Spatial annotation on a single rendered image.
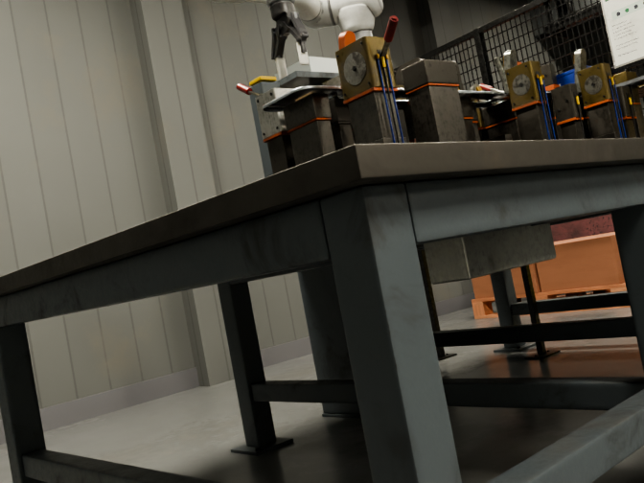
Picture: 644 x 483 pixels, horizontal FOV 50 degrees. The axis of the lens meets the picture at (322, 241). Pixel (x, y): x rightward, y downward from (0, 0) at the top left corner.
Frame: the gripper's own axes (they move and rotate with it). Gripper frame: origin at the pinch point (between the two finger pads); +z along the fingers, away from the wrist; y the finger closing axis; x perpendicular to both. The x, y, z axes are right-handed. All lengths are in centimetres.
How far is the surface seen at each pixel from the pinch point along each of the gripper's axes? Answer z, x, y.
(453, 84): 23, 12, 54
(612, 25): -11, 140, 17
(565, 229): 67, 378, -215
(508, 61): 13, 46, 43
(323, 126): 29, -22, 43
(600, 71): 18, 81, 48
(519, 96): 24, 45, 45
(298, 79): 5.2, -2.7, 6.0
